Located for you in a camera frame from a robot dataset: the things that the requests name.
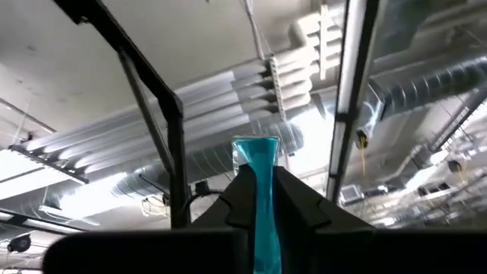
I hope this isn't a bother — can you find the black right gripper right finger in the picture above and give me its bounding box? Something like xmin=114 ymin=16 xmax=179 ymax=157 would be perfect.
xmin=273 ymin=166 xmax=376 ymax=233

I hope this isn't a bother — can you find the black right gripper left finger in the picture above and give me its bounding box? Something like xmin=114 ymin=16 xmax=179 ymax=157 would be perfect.
xmin=189 ymin=164 xmax=256 ymax=231

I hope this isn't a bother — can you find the teal toothbrush case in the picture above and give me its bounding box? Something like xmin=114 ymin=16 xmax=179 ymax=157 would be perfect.
xmin=231 ymin=135 xmax=283 ymax=274

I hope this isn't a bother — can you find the white ceiling pipe bundle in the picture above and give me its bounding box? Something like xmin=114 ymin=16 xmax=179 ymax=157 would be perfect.
xmin=14 ymin=5 xmax=343 ymax=172

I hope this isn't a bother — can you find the long linear light fixture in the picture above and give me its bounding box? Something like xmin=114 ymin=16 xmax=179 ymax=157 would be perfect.
xmin=326 ymin=0 xmax=381 ymax=203
xmin=0 ymin=207 xmax=88 ymax=235

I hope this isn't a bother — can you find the white ceiling light panel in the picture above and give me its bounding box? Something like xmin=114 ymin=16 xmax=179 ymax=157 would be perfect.
xmin=0 ymin=146 xmax=89 ymax=201

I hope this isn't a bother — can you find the black round ceiling lamp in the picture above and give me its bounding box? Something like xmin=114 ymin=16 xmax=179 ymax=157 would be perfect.
xmin=6 ymin=233 xmax=33 ymax=253

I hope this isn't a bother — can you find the black rig camera box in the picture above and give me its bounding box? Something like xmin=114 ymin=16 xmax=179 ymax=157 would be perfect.
xmin=193 ymin=180 xmax=211 ymax=197

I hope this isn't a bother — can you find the silver round air duct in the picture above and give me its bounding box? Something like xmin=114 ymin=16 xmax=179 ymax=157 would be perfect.
xmin=110 ymin=119 xmax=305 ymax=202
xmin=374 ymin=55 xmax=487 ymax=119

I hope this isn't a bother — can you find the black rig post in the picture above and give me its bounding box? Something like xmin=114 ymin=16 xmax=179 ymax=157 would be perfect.
xmin=53 ymin=0 xmax=191 ymax=229

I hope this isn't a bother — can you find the grey frame brace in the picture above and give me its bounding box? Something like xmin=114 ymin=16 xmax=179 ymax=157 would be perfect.
xmin=116 ymin=48 xmax=177 ymax=177

